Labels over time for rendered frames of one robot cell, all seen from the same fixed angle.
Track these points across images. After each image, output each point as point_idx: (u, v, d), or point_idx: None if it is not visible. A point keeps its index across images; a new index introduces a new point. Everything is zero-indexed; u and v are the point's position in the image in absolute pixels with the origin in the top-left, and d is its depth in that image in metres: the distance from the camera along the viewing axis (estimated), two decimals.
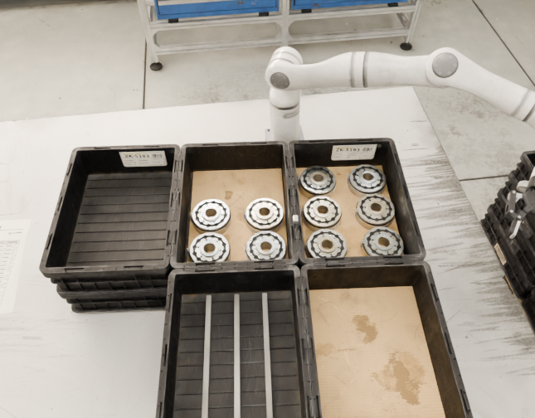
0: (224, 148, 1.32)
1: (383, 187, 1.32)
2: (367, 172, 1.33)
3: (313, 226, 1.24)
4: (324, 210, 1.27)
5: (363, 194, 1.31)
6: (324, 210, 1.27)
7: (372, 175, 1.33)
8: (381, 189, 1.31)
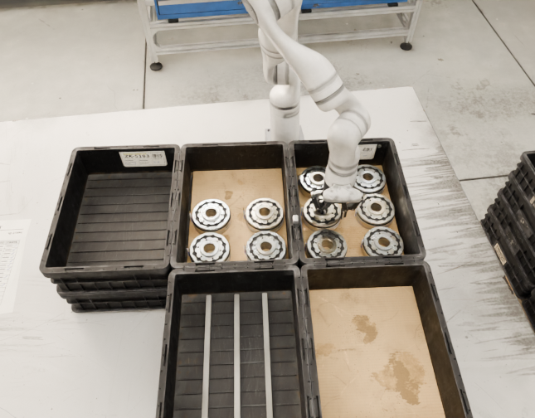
0: (224, 148, 1.32)
1: (383, 187, 1.32)
2: (367, 172, 1.33)
3: (313, 226, 1.24)
4: None
5: (363, 194, 1.31)
6: None
7: (372, 175, 1.33)
8: (381, 189, 1.31)
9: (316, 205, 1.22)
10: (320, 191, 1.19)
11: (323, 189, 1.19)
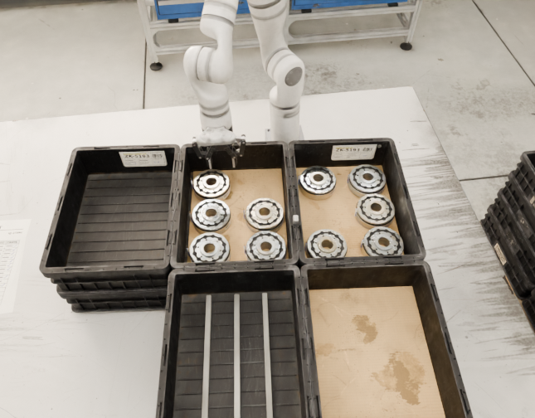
0: None
1: (383, 187, 1.32)
2: (367, 172, 1.33)
3: (202, 197, 1.30)
4: (214, 182, 1.33)
5: (363, 194, 1.31)
6: (214, 182, 1.33)
7: (372, 175, 1.33)
8: (381, 189, 1.31)
9: (198, 153, 1.20)
10: None
11: None
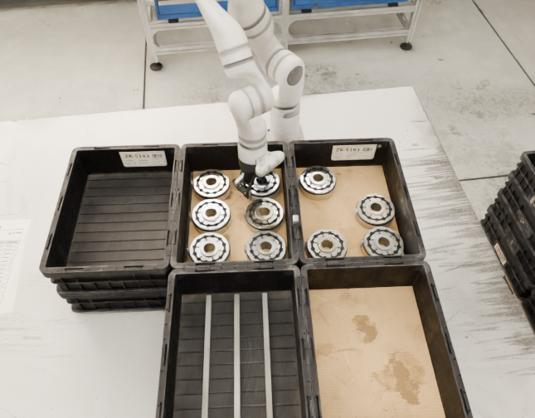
0: (224, 148, 1.32)
1: (277, 190, 1.31)
2: None
3: (202, 197, 1.30)
4: (214, 182, 1.33)
5: (257, 197, 1.30)
6: (214, 182, 1.33)
7: (265, 178, 1.32)
8: (274, 191, 1.30)
9: (243, 190, 1.25)
10: (241, 176, 1.22)
11: (241, 172, 1.22)
